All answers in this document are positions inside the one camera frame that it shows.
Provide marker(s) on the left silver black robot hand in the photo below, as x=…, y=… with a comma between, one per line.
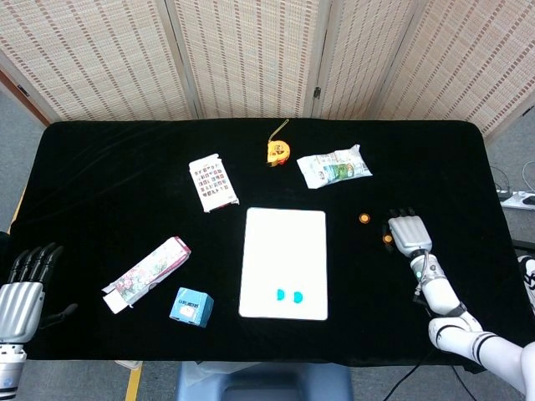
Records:
x=21, y=305

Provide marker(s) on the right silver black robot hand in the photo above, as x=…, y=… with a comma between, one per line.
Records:
x=409, y=234

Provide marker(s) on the orange disc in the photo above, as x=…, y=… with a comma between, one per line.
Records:
x=388, y=239
x=364, y=218

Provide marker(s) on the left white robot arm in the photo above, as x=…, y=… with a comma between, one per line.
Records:
x=10, y=367

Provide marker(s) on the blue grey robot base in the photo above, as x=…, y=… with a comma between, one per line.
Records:
x=263, y=382

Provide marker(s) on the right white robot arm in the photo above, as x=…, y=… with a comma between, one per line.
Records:
x=443, y=292

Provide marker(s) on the white rectangular board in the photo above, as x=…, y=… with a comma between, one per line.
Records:
x=284, y=250

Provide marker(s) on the white green snack bag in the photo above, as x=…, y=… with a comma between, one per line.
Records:
x=334, y=169

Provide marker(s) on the black white shoe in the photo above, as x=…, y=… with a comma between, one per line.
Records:
x=527, y=280

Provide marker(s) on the long floral pink box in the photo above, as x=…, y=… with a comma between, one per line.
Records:
x=146, y=273

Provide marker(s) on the black velvet tablecloth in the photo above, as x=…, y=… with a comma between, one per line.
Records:
x=104, y=188

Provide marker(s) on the yellow tape measure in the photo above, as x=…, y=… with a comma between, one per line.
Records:
x=278, y=152

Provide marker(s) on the blue cube speaker box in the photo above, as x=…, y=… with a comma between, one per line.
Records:
x=191, y=307

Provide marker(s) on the white box with stamp pictures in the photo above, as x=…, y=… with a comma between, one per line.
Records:
x=213, y=184

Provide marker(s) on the woven bamboo folding screen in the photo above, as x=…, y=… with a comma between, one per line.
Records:
x=251, y=54

